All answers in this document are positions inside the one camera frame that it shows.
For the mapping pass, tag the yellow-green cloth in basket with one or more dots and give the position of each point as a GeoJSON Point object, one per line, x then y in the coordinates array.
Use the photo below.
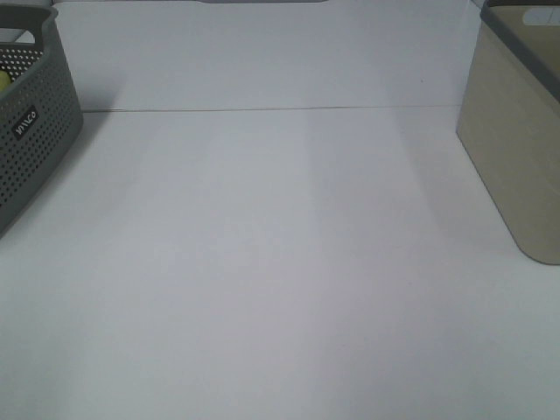
{"type": "Point", "coordinates": [5, 80]}

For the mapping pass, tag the grey perforated plastic basket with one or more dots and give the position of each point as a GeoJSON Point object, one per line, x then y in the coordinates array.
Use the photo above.
{"type": "Point", "coordinates": [41, 116]}

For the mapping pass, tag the beige plastic storage bin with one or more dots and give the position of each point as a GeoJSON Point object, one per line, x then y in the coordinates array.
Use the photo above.
{"type": "Point", "coordinates": [509, 120]}

